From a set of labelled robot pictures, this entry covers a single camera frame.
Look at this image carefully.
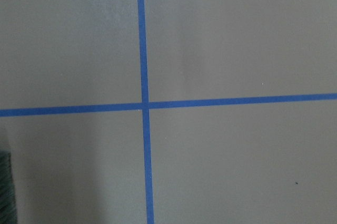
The beige hand brush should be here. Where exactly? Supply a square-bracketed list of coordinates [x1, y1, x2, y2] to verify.
[1, 150, 18, 224]

